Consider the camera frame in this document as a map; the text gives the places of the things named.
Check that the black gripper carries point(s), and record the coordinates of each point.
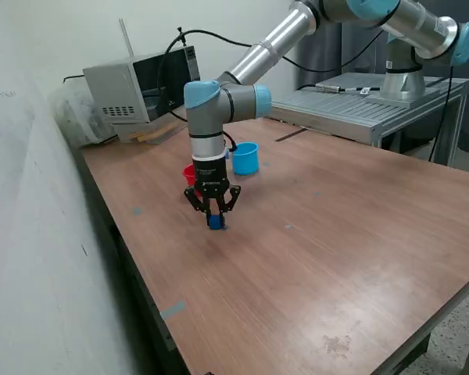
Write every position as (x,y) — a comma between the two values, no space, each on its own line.
(211,176)

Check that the blue cube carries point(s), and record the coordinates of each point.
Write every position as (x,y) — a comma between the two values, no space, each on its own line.
(215,222)

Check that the aluminium robot base table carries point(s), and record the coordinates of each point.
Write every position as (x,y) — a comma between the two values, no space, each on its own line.
(336,105)

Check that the silver blue-capped robot arm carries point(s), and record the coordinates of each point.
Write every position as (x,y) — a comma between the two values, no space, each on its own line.
(258,54)

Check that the red plastic cup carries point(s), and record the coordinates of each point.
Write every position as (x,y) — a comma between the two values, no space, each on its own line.
(188,176)

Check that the blue plastic cup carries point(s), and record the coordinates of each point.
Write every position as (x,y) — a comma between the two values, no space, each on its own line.
(247,160)

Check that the wooden sticks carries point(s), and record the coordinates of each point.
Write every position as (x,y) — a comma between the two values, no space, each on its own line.
(156,132)

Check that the long grey tape strip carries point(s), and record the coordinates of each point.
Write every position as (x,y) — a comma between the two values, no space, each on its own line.
(173,309)

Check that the silver microwave oven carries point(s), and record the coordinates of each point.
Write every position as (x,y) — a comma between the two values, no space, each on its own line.
(113,90)

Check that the silver cylindrical device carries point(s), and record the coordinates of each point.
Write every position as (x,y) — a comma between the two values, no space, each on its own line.
(330,87)

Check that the translucent plastic bag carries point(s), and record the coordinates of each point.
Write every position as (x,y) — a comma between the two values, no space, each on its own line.
(74,117)

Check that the black marker pen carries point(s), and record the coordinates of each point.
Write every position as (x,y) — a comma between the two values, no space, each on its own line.
(353,89)

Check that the small white tag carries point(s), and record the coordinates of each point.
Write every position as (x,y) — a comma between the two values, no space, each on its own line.
(365,91)

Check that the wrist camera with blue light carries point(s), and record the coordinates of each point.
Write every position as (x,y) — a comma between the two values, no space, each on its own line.
(230,153)

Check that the small black camera mount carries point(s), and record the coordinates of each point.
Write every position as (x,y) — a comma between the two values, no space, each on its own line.
(179,32)

